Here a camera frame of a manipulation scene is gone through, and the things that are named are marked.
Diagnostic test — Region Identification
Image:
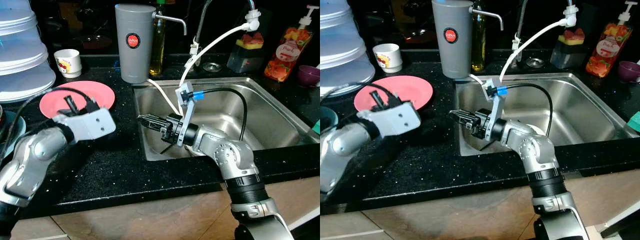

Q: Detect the pink plate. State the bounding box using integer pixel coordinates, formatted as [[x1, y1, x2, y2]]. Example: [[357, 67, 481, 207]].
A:
[[353, 76, 434, 113], [39, 80, 116, 120]]

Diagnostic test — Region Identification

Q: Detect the white cup with red print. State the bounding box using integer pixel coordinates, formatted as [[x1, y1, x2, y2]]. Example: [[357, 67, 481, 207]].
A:
[[53, 48, 82, 79], [373, 43, 403, 74]]

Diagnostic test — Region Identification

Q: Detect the grey water filter red badge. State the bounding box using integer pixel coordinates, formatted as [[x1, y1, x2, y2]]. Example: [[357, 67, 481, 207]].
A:
[[115, 4, 188, 84], [431, 0, 504, 79]]

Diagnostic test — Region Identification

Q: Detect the yellow oil bottle green cap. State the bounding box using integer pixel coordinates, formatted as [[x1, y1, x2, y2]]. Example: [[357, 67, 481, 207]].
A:
[[470, 0, 487, 72], [150, 0, 167, 77]]

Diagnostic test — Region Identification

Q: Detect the purple cup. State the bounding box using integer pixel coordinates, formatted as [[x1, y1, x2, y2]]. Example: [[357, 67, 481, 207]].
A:
[[617, 61, 640, 84], [297, 65, 321, 88]]

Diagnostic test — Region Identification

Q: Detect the wooden cabinet front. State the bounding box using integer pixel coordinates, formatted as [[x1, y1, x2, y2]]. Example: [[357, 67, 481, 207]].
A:
[[10, 175, 321, 240], [320, 170, 640, 240]]

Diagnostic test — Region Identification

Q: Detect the stainless steel sink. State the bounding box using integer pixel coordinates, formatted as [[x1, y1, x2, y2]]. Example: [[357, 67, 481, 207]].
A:
[[452, 72, 640, 157], [132, 76, 321, 162]]

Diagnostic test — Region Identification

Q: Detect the fruit print soap pump bottle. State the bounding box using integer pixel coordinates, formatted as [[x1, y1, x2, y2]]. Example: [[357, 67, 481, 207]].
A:
[[263, 5, 320, 83], [585, 0, 635, 78]]

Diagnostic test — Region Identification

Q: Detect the black sponge holder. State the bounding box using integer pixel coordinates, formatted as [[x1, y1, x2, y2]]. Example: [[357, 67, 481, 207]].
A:
[[550, 42, 586, 70], [226, 46, 263, 74]]

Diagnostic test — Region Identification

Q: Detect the chrome faucet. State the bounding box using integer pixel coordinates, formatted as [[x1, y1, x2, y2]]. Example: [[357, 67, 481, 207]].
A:
[[511, 0, 531, 63], [189, 0, 215, 66]]

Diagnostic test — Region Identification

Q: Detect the red and yellow sponge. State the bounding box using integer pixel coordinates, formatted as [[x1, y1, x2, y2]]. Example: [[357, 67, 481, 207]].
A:
[[558, 28, 586, 47], [236, 32, 265, 51]]

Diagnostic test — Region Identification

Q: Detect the white faucet nozzle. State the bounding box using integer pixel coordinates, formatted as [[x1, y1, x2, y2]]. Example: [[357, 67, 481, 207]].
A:
[[245, 0, 262, 32], [562, 0, 580, 27]]

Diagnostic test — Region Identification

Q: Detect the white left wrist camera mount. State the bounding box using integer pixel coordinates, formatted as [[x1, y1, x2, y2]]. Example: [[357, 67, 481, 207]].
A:
[[52, 106, 117, 143], [357, 100, 422, 138]]

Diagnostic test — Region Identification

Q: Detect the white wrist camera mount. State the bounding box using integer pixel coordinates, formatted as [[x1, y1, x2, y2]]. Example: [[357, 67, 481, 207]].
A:
[[357, 100, 422, 138], [175, 82, 196, 147], [52, 106, 117, 143], [482, 77, 508, 141]]

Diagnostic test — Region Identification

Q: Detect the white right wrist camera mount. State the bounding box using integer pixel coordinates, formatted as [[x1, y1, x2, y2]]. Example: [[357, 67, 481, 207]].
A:
[[482, 77, 508, 141], [175, 82, 196, 147]]

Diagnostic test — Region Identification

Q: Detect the short white filter hose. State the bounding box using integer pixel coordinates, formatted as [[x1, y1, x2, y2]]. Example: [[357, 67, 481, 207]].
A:
[[467, 73, 493, 93], [147, 77, 181, 115]]

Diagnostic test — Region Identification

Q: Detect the black cable with blue plug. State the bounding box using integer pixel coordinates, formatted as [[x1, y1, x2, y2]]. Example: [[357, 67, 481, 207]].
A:
[[191, 87, 248, 142], [497, 82, 555, 137]]

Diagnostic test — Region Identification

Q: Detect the long white faucet hose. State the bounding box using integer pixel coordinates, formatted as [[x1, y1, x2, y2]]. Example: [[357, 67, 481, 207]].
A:
[[177, 21, 251, 101], [499, 17, 568, 88]]

